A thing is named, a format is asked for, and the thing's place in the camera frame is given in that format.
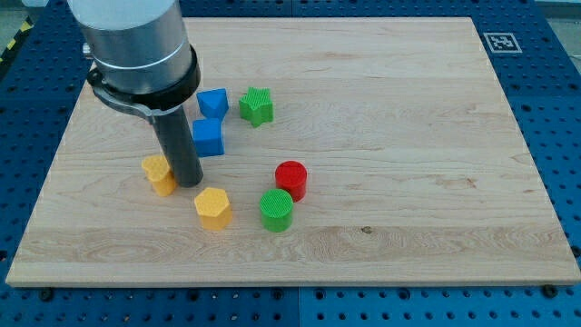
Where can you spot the white fiducial marker tag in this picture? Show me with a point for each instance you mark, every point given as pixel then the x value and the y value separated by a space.
pixel 502 43

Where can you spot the blue cube block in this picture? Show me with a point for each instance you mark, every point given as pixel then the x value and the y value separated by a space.
pixel 207 137

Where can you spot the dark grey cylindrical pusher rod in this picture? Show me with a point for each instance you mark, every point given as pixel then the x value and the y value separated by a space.
pixel 174 136

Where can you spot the black flange with metal clamp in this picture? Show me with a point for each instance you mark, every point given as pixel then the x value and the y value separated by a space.
pixel 147 106

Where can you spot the blue triangle block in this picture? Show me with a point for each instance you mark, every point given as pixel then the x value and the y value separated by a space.
pixel 213 103

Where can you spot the green star block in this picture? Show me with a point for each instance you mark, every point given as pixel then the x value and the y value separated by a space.
pixel 256 106

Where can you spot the yellow hexagon block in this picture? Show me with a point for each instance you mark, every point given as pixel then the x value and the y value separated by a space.
pixel 213 208

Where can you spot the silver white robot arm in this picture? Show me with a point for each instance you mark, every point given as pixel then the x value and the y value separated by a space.
pixel 145 66

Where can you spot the light wooden board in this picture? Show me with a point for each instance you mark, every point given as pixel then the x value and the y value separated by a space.
pixel 418 173

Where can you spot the red cylinder block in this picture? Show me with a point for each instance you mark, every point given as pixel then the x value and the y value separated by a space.
pixel 292 177

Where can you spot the green cylinder block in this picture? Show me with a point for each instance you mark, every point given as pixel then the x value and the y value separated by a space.
pixel 276 206

